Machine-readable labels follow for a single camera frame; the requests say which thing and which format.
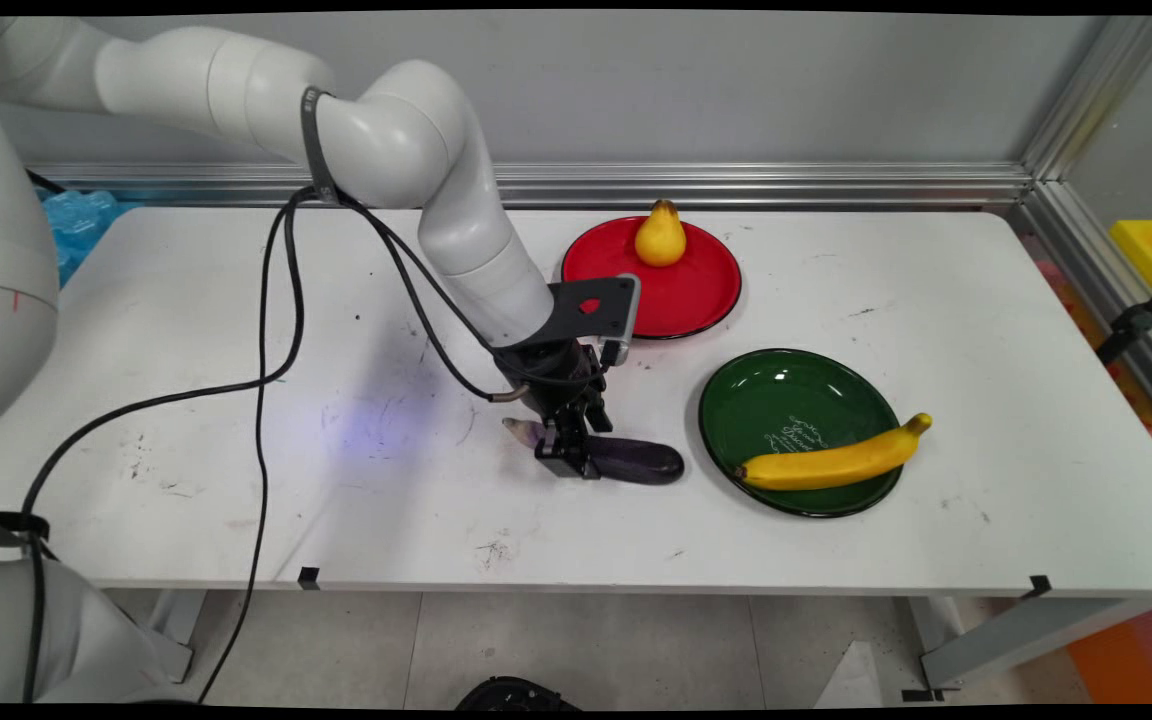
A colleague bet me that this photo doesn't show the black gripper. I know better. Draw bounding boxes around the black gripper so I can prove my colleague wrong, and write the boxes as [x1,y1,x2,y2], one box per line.
[494,338,614,482]

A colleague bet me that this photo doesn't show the purple eggplant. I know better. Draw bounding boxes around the purple eggplant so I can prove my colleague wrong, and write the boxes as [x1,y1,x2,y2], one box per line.
[501,417,686,488]

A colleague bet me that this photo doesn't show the red plate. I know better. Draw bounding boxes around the red plate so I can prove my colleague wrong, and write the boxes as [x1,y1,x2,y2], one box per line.
[560,214,744,341]

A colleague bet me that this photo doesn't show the green plate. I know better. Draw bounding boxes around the green plate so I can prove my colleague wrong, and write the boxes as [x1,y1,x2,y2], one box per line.
[698,347,905,519]

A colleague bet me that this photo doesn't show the yellow pear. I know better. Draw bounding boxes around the yellow pear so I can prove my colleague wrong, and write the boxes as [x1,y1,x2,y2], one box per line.
[634,199,688,269]

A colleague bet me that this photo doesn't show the yellow banana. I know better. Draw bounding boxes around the yellow banana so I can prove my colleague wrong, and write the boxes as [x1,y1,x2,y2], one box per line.
[735,412,934,492]

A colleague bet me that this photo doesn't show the black round floor object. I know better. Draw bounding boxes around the black round floor object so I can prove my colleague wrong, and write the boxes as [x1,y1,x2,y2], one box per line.
[455,676,584,712]

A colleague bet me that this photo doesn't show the grey slanted table leg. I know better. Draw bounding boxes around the grey slanted table leg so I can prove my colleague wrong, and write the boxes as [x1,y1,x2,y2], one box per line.
[900,596,1152,702]

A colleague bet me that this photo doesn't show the blue plastic tray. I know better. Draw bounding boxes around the blue plastic tray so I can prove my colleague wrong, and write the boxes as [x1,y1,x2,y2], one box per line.
[36,189,141,289]

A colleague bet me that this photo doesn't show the black stand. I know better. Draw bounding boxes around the black stand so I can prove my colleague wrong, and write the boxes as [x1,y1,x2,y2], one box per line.
[1095,264,1152,365]

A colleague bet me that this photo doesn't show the orange box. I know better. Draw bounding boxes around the orange box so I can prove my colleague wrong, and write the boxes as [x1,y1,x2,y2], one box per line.
[1065,599,1152,705]

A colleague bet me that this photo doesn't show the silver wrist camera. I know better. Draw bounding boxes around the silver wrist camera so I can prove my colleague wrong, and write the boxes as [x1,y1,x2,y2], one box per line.
[600,275,643,368]

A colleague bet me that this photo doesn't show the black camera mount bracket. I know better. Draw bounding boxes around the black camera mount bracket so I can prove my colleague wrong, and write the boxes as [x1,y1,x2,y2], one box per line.
[546,275,632,349]

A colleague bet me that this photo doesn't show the long aluminium frame rail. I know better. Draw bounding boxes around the long aluminium frame rail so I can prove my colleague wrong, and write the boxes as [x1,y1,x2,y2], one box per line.
[24,162,1034,210]

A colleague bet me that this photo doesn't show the thin black cable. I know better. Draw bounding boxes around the thin black cable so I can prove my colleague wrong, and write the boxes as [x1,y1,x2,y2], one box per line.
[196,200,312,701]

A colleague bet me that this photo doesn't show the thick black cable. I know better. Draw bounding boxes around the thick black cable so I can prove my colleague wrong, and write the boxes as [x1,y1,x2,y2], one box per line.
[21,185,602,701]

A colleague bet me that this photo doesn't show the grey strap on arm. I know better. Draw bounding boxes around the grey strap on arm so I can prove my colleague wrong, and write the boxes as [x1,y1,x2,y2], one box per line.
[298,86,343,207]

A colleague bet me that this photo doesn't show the short aluminium frame rail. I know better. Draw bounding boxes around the short aluminium frame rail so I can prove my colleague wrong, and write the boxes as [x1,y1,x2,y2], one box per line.
[1008,180,1152,446]

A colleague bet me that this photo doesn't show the red objects behind rail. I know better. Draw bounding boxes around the red objects behind rail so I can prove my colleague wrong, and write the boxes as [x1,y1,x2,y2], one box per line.
[1036,258,1152,462]

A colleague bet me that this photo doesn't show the black strap on base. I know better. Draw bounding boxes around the black strap on base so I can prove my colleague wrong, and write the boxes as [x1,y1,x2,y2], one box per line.
[0,510,52,561]

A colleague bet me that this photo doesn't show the upright aluminium frame post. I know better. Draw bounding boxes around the upright aluminium frame post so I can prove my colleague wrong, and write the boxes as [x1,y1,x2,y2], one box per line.
[1021,15,1152,183]

